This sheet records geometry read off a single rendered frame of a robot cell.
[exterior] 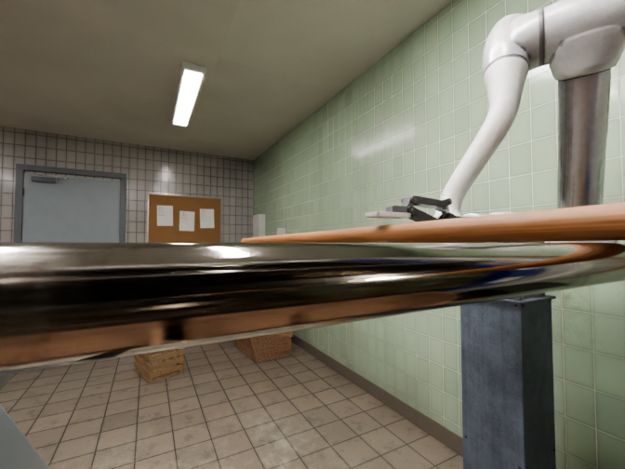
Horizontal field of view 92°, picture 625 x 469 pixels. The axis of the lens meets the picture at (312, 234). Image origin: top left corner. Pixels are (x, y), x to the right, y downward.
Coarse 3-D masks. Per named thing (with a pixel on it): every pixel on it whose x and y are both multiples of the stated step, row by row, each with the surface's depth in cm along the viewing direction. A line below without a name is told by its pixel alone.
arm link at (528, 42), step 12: (540, 12) 74; (504, 24) 80; (516, 24) 77; (528, 24) 74; (540, 24) 73; (492, 36) 81; (504, 36) 78; (516, 36) 76; (528, 36) 74; (540, 36) 73; (492, 48) 79; (504, 48) 77; (516, 48) 76; (528, 48) 75; (540, 48) 75; (492, 60) 78; (528, 60) 77; (540, 60) 77
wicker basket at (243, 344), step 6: (240, 342) 329; (246, 342) 311; (252, 342) 299; (240, 348) 336; (246, 348) 317; (270, 348) 310; (246, 354) 321; (252, 354) 306; (258, 354) 302; (264, 354) 306; (270, 354) 310; (276, 354) 314; (282, 354) 318; (288, 354) 322; (258, 360) 302; (264, 360) 305
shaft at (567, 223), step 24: (480, 216) 34; (504, 216) 31; (528, 216) 29; (552, 216) 27; (576, 216) 25; (600, 216) 24; (624, 216) 23; (264, 240) 93; (288, 240) 77; (312, 240) 66; (336, 240) 58; (360, 240) 51; (384, 240) 46; (408, 240) 42; (432, 240) 39; (456, 240) 36; (480, 240) 33; (504, 240) 31; (528, 240) 29; (552, 240) 28; (576, 240) 26; (600, 240) 25
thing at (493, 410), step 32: (480, 320) 102; (512, 320) 94; (544, 320) 99; (480, 352) 102; (512, 352) 93; (544, 352) 98; (480, 384) 102; (512, 384) 93; (544, 384) 98; (480, 416) 102; (512, 416) 93; (544, 416) 97; (480, 448) 102; (512, 448) 93; (544, 448) 96
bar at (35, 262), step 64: (0, 256) 6; (64, 256) 7; (128, 256) 7; (192, 256) 8; (256, 256) 9; (320, 256) 10; (384, 256) 11; (448, 256) 13; (512, 256) 15; (576, 256) 18; (0, 320) 6; (64, 320) 6; (128, 320) 7; (192, 320) 8; (256, 320) 9; (320, 320) 10; (0, 384) 8; (0, 448) 9
